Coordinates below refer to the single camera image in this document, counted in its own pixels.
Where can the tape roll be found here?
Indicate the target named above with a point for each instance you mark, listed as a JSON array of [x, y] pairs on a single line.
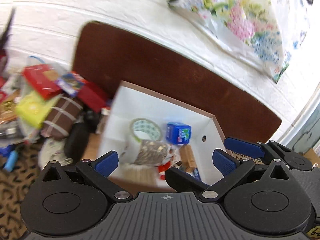
[[145, 129]]

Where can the light blue tube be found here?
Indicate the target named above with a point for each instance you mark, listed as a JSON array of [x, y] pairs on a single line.
[[11, 161]]

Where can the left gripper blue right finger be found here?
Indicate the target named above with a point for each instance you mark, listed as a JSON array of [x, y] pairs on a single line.
[[234, 172]]

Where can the blue gum box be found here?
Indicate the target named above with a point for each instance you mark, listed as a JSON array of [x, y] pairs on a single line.
[[178, 133]]

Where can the blue white small box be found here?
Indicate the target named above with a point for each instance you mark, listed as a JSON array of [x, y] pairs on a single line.
[[71, 83]]

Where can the brown pouch with white stripes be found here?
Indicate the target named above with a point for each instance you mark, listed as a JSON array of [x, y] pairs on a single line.
[[61, 118]]

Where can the dark red box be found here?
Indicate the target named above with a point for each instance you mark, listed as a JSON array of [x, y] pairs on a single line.
[[93, 96]]

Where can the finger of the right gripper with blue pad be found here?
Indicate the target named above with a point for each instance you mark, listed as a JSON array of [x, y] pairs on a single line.
[[250, 149]]

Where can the shiny snack wrapper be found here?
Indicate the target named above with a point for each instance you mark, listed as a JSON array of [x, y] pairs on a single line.
[[154, 153]]

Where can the large brown cardboard box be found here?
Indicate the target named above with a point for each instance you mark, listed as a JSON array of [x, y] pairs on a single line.
[[140, 113]]

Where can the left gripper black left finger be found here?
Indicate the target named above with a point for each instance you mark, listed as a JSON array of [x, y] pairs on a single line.
[[96, 173]]

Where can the yellow green medicine box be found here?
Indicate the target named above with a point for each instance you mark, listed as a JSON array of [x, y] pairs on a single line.
[[34, 109]]

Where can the red flat box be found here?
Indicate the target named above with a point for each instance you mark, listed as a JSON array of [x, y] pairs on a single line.
[[42, 79]]

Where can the floral pillow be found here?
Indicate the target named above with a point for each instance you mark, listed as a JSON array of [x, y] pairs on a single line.
[[245, 29]]

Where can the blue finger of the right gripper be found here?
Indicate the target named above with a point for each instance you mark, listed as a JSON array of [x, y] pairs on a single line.
[[183, 182]]

